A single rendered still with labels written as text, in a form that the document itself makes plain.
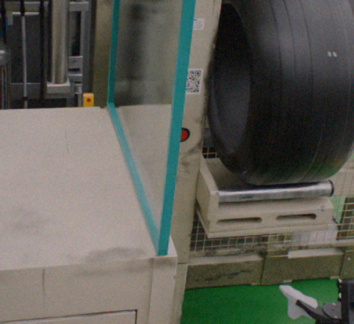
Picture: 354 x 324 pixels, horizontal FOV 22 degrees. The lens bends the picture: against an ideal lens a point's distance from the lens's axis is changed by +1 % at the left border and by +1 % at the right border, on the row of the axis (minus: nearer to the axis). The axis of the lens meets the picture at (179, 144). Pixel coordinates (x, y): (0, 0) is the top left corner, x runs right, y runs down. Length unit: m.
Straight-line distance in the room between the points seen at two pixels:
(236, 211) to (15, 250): 0.97
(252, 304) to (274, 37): 1.53
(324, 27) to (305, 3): 0.08
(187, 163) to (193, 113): 0.16
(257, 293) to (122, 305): 1.91
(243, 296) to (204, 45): 1.48
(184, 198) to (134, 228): 0.83
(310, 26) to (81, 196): 0.78
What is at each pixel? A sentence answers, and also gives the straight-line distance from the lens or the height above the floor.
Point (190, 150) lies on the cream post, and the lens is 2.44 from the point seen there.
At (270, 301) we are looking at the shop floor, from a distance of 3.56.
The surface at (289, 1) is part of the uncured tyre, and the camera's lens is 2.29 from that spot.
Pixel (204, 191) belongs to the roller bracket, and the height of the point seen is 0.92.
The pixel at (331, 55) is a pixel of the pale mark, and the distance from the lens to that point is 2.25.
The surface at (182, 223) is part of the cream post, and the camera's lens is 2.58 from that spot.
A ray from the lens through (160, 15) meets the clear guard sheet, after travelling 1.57.
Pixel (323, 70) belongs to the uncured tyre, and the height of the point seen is 1.33.
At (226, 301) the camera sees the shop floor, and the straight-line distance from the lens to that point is 3.52.
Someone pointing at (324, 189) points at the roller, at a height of 0.91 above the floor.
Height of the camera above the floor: 2.30
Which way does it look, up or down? 31 degrees down
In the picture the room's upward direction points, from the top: 6 degrees clockwise
